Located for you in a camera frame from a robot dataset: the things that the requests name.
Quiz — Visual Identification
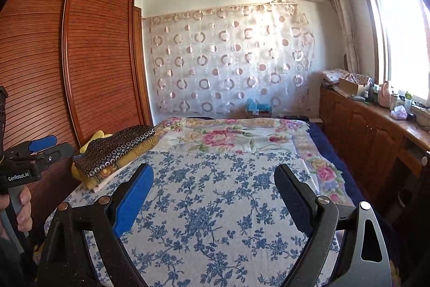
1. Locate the cardboard box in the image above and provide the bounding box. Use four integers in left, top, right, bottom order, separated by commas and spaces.
339, 77, 368, 96

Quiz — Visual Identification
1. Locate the wooden framed window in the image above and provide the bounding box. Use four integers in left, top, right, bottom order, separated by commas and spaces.
356, 0, 430, 109

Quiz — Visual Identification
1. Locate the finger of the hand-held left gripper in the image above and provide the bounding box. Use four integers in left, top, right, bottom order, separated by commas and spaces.
8, 135, 58, 154
42, 143, 75, 162

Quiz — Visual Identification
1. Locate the wooden louvered wardrobe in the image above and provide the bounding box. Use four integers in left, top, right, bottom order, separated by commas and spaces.
0, 0, 153, 240

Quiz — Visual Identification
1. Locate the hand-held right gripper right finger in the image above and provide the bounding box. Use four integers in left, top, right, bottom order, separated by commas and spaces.
274, 164, 393, 287

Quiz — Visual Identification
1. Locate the circle patterned sheer curtain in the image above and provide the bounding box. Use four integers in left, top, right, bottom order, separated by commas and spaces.
143, 3, 314, 119

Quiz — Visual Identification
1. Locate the patterned cloth pile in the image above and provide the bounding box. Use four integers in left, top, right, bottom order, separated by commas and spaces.
319, 68, 373, 86

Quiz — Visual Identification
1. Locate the navy blue blanket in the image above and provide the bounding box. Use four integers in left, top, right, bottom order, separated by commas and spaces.
307, 122, 404, 274

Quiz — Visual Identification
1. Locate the person's left hand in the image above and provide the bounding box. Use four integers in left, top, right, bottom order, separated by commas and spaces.
15, 185, 33, 235

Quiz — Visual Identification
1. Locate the wooden cabinet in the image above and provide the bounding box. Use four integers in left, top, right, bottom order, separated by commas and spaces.
318, 85, 430, 207

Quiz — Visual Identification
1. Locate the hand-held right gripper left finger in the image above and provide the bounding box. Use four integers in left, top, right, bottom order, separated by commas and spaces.
37, 163, 154, 287

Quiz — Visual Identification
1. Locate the navy patterned garment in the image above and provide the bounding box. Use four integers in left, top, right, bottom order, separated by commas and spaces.
73, 125, 156, 178

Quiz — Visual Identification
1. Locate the yellow plush toy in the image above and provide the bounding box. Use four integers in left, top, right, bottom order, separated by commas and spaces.
71, 130, 116, 189

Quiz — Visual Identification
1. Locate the bundled window curtain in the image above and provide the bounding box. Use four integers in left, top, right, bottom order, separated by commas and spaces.
325, 0, 360, 74

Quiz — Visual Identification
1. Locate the white crumpled tissue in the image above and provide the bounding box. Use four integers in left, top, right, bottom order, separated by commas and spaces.
390, 105, 409, 120

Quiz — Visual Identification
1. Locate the pink floral blanket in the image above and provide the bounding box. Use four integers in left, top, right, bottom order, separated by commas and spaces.
153, 117, 355, 207

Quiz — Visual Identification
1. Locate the blue floral bedsheet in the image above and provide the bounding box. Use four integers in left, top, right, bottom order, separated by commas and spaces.
44, 149, 341, 287

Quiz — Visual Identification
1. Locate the blue plastic toy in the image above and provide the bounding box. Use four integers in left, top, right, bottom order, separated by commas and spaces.
245, 98, 273, 116

